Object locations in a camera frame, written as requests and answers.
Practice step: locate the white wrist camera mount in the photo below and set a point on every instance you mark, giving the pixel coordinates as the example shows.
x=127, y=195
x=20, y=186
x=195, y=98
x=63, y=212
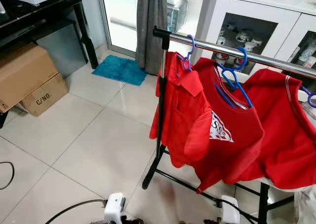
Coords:
x=230, y=211
x=114, y=206

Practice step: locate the white glass-door display cabinet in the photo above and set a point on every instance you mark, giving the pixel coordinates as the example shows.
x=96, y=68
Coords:
x=256, y=6

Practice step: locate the clear plastic container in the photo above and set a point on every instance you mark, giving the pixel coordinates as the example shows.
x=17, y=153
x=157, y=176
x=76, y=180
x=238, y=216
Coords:
x=177, y=16

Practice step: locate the grey cabinet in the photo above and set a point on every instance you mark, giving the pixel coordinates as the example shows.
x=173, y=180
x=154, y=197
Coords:
x=64, y=51

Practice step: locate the white framed glass door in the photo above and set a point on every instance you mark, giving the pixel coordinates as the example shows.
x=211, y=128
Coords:
x=118, y=16

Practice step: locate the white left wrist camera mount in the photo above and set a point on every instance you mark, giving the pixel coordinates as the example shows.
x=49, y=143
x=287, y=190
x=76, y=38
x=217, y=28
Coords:
x=114, y=206

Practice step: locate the red GUESS print t-shirt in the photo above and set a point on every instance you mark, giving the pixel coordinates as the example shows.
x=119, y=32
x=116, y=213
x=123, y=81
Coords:
x=237, y=150

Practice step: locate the red polo shirt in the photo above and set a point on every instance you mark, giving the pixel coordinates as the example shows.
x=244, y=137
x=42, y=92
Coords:
x=182, y=120

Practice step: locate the black chrome clothes rack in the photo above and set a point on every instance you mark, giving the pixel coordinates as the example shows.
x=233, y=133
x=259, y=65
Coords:
x=276, y=62

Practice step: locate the large plain cardboard box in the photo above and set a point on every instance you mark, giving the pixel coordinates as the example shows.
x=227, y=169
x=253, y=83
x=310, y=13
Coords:
x=24, y=73

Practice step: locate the grey curtain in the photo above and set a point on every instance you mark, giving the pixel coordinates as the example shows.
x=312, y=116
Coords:
x=150, y=26

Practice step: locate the black desk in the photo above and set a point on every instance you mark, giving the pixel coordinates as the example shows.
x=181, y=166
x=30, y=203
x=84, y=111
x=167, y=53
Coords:
x=39, y=14

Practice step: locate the red shirt white trim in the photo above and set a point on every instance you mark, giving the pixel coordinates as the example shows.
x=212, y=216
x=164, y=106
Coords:
x=281, y=135

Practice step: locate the teal shaggy rug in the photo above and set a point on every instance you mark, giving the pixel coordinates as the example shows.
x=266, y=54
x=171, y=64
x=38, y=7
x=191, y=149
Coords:
x=121, y=69

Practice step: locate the white printed mug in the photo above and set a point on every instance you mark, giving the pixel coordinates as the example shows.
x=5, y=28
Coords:
x=310, y=62
x=245, y=36

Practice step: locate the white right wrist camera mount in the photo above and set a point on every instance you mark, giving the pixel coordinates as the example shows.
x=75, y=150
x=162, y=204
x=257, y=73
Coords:
x=230, y=211

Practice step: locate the blue plastic hanger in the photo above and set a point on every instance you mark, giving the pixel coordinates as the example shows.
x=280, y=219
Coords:
x=246, y=56

